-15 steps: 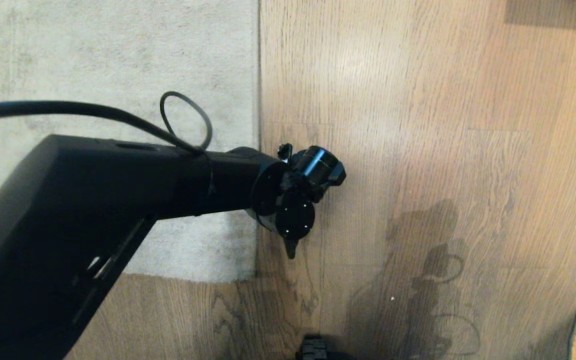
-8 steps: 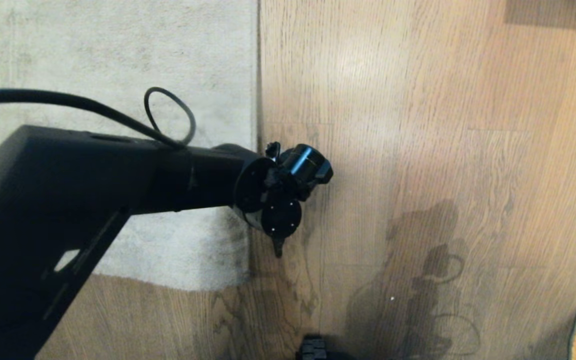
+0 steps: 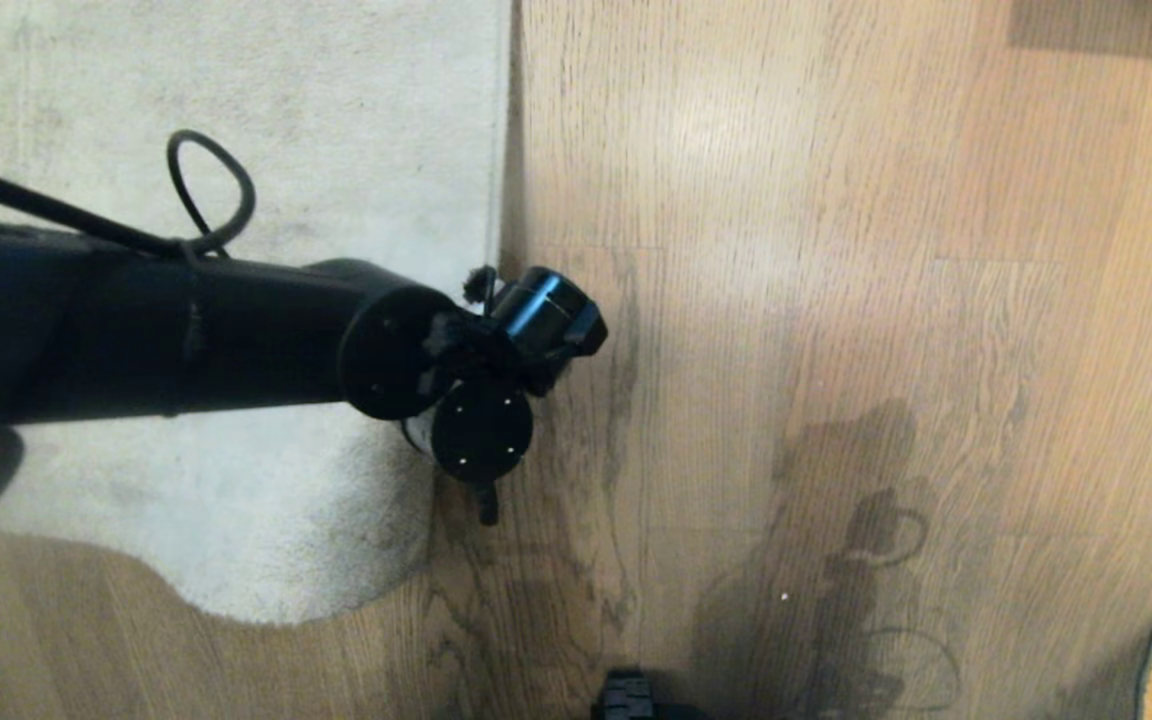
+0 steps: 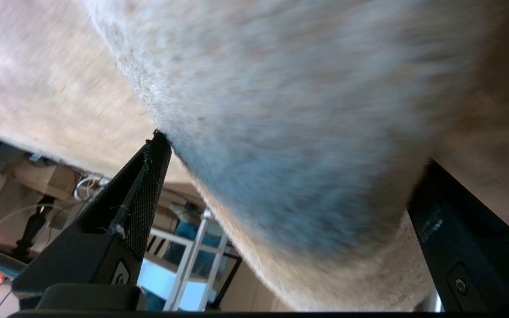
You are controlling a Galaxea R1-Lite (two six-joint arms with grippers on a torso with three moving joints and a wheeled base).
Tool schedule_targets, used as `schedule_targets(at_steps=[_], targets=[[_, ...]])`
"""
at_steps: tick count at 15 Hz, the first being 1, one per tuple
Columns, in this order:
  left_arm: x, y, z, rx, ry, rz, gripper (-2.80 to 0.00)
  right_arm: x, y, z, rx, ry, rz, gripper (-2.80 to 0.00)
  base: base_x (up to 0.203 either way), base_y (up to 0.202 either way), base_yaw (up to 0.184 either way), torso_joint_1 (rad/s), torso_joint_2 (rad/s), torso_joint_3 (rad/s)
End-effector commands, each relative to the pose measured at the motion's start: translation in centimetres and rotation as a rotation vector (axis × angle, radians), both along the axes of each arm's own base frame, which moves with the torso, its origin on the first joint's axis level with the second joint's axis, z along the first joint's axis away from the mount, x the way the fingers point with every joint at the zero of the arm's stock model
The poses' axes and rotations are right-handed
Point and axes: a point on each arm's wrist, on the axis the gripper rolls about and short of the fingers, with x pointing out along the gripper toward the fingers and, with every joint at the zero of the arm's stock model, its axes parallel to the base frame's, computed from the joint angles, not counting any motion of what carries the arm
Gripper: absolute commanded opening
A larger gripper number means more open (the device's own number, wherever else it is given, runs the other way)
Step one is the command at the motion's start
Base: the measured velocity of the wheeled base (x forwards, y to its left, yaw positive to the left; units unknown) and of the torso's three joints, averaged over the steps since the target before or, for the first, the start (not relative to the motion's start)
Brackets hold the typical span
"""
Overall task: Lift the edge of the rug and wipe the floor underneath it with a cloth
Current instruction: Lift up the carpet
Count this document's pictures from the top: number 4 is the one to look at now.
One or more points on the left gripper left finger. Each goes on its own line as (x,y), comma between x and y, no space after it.
(104,238)

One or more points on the white metal rack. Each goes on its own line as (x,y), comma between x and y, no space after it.
(188,265)

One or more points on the black stand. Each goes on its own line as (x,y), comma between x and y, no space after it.
(31,229)

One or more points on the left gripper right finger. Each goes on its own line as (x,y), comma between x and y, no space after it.
(466,247)

